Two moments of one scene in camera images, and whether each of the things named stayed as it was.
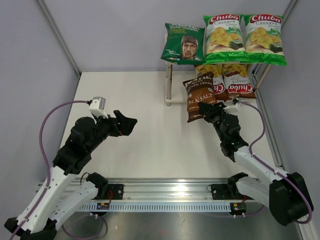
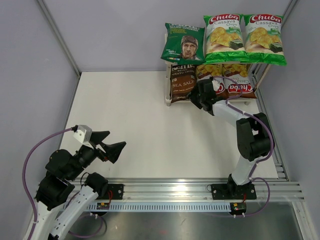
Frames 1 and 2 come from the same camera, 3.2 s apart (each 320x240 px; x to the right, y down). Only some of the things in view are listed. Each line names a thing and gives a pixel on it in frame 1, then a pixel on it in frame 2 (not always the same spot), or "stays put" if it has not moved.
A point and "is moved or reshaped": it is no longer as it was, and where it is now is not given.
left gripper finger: (126, 125) → (113, 151)
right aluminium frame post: (291, 6) stays put
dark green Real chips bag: (184, 44) stays put
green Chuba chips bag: (225, 39) stays put
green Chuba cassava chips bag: (263, 39) stays put
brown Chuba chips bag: (219, 86) stays put
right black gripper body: (217, 117) → (196, 98)
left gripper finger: (119, 115) → (97, 137)
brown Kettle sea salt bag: (200, 89) is moved or reshaped
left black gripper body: (108, 128) → (86, 155)
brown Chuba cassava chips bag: (237, 82) stays put
